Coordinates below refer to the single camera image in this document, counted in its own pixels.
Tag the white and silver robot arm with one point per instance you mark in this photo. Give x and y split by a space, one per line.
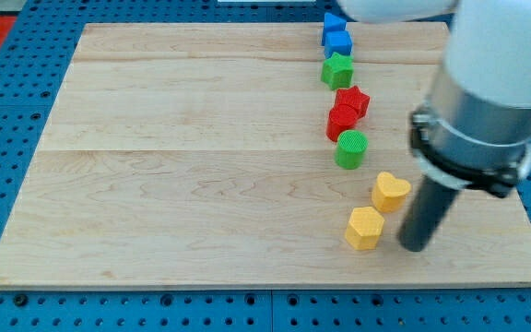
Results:
474 128

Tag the yellow heart block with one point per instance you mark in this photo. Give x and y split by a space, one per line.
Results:
389 193

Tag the green cylinder block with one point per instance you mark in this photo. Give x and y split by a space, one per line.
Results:
351 146

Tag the red cylinder block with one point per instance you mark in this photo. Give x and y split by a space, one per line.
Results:
340 118

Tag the light wooden board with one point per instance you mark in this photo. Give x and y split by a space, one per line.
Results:
194 157

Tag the red star block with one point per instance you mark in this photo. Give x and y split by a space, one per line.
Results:
354 98

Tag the yellow hexagon block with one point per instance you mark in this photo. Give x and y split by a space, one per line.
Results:
365 227

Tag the green star block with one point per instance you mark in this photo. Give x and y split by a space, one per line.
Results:
337 71

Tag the blue cube block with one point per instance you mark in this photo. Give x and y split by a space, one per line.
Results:
337 42

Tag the blue triangle block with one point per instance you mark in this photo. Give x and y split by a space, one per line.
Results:
332 23

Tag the dark grey cylindrical pointer rod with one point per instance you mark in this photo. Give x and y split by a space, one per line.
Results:
424 215

